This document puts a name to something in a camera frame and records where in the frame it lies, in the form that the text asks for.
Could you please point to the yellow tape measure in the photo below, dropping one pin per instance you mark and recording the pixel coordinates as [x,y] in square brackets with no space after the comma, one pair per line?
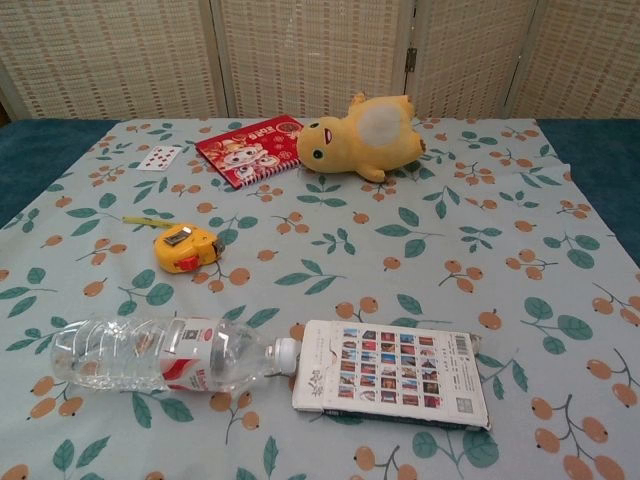
[182,250]

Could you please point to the floral print tablecloth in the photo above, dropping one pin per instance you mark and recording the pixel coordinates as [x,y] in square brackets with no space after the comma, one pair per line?
[350,260]

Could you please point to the yellow plush duck toy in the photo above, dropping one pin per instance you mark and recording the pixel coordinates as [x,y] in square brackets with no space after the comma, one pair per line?
[350,145]

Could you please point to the red spiral notebook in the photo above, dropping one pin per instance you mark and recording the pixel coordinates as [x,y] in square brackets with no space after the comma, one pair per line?
[245,150]

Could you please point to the white photo card box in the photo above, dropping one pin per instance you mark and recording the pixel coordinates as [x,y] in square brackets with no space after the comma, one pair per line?
[390,370]

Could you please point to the diamonds playing card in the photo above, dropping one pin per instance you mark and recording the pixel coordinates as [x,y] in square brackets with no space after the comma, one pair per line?
[157,157]

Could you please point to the woven folding screen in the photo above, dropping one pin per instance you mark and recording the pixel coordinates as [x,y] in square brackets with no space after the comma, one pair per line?
[300,50]

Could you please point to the metal screen hinge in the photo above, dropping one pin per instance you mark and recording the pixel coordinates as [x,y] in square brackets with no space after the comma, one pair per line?
[411,59]

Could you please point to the clear plastic water bottle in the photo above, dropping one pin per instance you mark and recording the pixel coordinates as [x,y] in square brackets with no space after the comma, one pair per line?
[125,355]

